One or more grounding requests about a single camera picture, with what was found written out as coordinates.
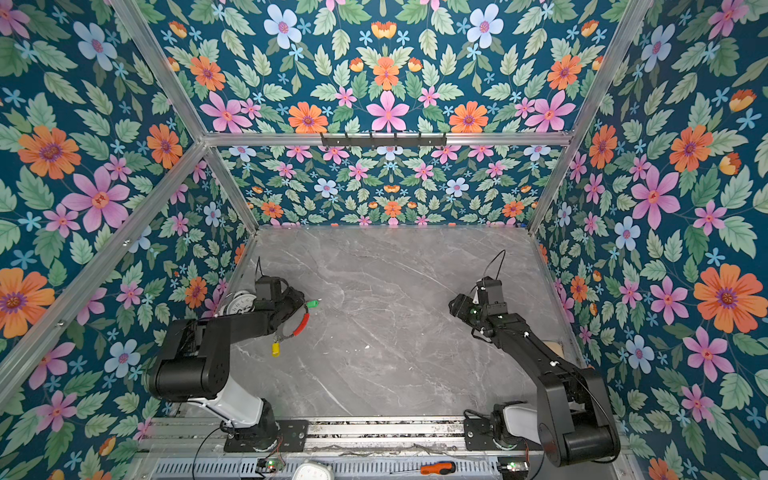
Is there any black hook rail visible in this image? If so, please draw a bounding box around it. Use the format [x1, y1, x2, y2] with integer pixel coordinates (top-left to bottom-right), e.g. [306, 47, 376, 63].
[320, 133, 448, 148]

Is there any right camera cable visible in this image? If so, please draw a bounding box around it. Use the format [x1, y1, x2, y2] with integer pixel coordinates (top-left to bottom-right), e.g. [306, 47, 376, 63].
[479, 249, 508, 283]

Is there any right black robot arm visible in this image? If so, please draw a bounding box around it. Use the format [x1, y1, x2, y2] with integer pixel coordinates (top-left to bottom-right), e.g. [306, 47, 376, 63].
[449, 276, 621, 467]

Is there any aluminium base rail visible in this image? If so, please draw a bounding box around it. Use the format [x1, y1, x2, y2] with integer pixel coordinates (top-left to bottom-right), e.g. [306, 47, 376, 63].
[138, 414, 540, 457]

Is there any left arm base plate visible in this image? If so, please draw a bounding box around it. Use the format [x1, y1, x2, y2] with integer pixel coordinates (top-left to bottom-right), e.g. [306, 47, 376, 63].
[224, 420, 310, 453]

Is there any orange handled screwdriver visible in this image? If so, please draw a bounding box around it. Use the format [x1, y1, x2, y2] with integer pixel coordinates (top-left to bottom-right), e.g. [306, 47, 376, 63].
[418, 461, 457, 476]

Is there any small circuit board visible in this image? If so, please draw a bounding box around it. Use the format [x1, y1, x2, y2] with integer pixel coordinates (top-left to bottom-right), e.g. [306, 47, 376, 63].
[256, 458, 285, 474]

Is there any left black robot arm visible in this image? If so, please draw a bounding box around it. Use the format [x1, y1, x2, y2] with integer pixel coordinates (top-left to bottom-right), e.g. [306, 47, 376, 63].
[148, 275, 309, 452]

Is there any wooden block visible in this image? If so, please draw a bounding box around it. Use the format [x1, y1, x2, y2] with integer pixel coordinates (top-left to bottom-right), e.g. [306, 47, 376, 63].
[544, 341, 566, 359]

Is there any red capped key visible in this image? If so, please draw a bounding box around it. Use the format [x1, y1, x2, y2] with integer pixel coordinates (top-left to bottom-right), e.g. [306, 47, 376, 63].
[291, 313, 310, 337]

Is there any white round alarm clock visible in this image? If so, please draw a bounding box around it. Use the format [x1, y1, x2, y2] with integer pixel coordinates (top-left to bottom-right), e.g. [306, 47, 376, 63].
[220, 290, 256, 316]

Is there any white square clock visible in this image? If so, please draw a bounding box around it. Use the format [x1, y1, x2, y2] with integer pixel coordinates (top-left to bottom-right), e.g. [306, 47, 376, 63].
[291, 461, 335, 480]

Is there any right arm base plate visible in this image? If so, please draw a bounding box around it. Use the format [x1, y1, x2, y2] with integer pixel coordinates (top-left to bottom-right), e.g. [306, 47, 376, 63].
[463, 415, 541, 451]

